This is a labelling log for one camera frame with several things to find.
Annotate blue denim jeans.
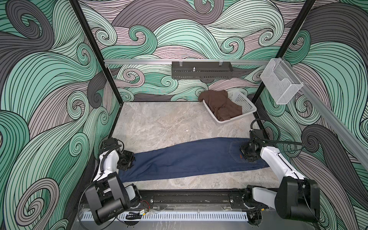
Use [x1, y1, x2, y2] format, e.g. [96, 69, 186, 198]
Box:
[118, 138, 268, 183]

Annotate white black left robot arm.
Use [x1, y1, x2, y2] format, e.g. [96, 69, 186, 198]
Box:
[84, 138, 141, 225]

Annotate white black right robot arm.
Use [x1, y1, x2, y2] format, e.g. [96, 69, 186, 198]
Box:
[240, 140, 320, 223]

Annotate brown trousers in basket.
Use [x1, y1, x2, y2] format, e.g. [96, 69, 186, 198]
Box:
[198, 90, 242, 121]

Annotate white plastic laundry basket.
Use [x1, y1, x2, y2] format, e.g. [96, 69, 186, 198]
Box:
[202, 91, 257, 124]

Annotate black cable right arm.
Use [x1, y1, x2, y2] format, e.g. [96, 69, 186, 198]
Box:
[249, 118, 305, 147]

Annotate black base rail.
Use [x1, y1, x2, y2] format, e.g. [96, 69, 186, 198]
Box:
[77, 189, 305, 210]

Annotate red black wires connector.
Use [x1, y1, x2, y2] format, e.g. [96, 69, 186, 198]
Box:
[124, 200, 150, 220]

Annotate white slotted cable duct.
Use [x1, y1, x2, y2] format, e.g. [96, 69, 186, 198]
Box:
[81, 211, 249, 222]

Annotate clear wire mesh bin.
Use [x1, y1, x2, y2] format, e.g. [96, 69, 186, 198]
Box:
[261, 58, 303, 105]

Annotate aluminium rail back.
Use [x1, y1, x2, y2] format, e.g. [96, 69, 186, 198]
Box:
[104, 58, 270, 66]

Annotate aluminium rail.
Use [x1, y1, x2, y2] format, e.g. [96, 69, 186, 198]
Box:
[104, 58, 270, 66]
[285, 61, 368, 169]

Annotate aluminium rail right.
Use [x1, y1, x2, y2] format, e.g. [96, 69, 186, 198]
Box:
[285, 61, 368, 169]

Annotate black corner frame post left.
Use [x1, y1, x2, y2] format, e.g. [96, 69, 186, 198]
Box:
[70, 0, 123, 106]

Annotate black corner frame post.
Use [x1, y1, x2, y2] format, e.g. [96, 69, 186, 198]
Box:
[70, 0, 123, 106]
[252, 1, 315, 103]

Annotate black corner frame post right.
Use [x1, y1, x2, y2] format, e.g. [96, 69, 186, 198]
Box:
[252, 1, 315, 103]

